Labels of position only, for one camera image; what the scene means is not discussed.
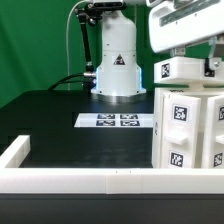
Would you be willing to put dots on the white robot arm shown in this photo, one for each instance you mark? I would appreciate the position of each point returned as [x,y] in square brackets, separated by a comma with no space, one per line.
[118,75]

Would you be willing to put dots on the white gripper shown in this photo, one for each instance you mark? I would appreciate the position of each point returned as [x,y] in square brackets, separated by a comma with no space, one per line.
[200,20]

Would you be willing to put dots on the white cabinet body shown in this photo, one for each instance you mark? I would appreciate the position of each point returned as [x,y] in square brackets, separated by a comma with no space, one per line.
[160,94]

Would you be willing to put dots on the white cabinet top block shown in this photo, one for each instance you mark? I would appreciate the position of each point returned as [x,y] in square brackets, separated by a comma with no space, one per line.
[185,70]

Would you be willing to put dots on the white cabinet door panel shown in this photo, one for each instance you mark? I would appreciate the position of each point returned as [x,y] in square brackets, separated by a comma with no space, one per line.
[179,131]

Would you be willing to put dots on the white U-shaped fence wall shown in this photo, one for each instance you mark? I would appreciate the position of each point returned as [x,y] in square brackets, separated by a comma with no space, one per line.
[16,179]

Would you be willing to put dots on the white marker base plate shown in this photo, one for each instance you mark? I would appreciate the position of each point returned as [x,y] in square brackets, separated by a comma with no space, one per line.
[114,120]

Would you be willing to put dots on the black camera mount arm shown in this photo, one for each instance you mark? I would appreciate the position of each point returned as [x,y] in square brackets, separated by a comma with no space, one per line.
[87,16]

